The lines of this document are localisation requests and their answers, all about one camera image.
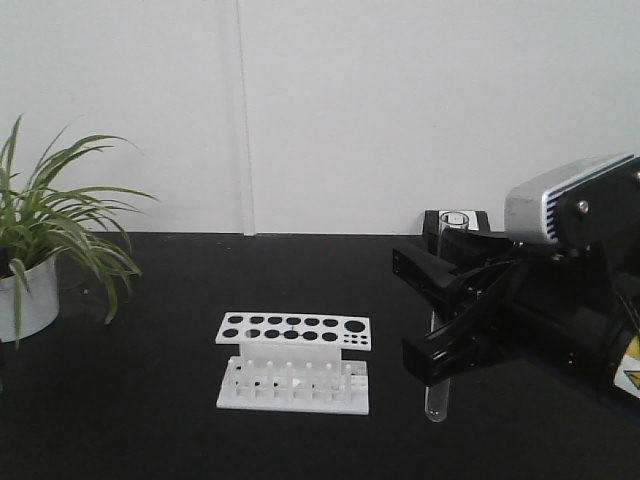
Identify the green spider plant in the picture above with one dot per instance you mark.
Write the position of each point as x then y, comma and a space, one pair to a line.
40, 222

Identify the white plant pot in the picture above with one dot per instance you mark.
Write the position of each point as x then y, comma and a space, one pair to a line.
40, 304

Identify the white power socket plate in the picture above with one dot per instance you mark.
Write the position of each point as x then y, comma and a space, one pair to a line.
458, 219

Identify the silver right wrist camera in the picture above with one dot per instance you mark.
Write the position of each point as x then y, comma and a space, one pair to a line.
579, 203

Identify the white test tube rack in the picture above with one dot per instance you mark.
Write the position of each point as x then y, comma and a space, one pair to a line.
293, 362

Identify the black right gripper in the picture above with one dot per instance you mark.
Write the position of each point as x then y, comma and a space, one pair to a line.
573, 314

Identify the black socket box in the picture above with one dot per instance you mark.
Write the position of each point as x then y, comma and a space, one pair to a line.
435, 221

